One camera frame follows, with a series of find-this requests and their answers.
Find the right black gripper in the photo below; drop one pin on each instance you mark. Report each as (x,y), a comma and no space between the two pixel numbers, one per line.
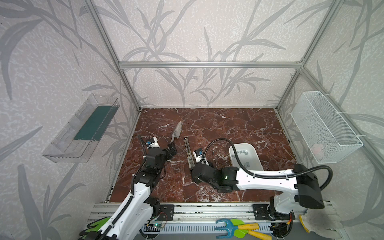
(192,167)

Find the white plastic tray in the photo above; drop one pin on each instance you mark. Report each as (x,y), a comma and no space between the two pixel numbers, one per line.
(248,157)

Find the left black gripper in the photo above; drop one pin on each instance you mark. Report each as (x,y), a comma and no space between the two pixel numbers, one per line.
(170,151)

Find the green work glove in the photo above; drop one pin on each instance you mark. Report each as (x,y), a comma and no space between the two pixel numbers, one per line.
(93,227)

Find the clear acrylic wall shelf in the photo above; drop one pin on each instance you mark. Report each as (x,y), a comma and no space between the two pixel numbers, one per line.
(79,138)

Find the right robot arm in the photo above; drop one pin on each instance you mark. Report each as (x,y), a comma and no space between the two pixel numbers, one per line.
(300,188)

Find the green toy garden shovel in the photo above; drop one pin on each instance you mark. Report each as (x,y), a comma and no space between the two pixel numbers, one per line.
(252,231)

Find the white wire mesh basket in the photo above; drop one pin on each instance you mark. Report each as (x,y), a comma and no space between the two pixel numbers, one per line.
(327,134)

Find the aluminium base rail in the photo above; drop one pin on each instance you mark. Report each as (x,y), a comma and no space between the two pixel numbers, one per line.
(201,219)

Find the teal toy garden rake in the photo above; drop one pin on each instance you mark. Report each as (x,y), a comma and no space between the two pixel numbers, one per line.
(235,228)

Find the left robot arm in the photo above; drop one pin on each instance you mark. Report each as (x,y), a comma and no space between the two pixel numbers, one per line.
(138,207)

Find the metal garden trowel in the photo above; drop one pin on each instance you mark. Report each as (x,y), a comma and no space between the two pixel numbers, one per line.
(177,132)

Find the white work glove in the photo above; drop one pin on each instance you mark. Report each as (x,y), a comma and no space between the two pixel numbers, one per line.
(323,222)

